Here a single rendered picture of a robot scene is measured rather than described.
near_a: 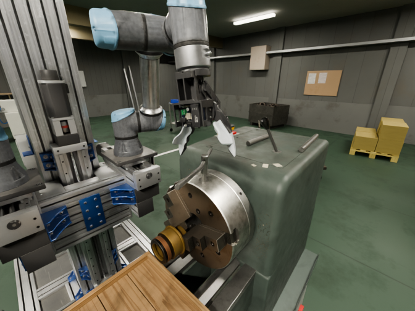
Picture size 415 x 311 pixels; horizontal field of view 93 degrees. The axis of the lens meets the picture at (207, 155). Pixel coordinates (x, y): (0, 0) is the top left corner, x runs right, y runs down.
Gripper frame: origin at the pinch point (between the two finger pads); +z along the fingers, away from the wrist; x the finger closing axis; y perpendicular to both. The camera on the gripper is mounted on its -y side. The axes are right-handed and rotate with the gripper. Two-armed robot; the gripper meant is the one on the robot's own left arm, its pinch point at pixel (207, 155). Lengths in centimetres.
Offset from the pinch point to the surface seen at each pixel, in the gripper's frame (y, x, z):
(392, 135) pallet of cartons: -445, 182, 93
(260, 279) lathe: -13, 10, 52
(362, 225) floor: -195, 88, 141
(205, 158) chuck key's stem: -6.3, -4.0, 3.0
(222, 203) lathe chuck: -2.6, 1.9, 15.4
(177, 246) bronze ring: 7.1, -8.9, 25.0
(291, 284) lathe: -42, 19, 83
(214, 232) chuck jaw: 0.5, -0.1, 23.1
